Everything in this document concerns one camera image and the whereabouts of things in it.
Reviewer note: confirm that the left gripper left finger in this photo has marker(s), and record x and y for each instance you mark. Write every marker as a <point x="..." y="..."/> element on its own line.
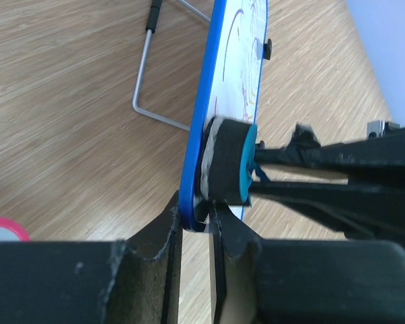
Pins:
<point x="121" y="281"/>

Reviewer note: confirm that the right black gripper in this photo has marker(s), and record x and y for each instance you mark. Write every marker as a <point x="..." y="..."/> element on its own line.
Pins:
<point x="359" y="211"/>

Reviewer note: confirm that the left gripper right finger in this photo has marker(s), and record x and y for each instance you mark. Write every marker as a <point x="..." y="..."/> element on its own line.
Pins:
<point x="257" y="280"/>

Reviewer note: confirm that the blue whiteboard eraser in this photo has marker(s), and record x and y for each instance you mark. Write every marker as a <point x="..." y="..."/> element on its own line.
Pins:
<point x="226" y="161"/>

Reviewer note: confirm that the blue framed whiteboard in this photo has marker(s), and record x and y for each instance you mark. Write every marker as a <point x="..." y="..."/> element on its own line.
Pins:
<point x="229" y="84"/>

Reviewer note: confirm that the pink framed whiteboard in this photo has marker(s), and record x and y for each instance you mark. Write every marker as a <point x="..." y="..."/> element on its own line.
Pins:
<point x="11" y="230"/>

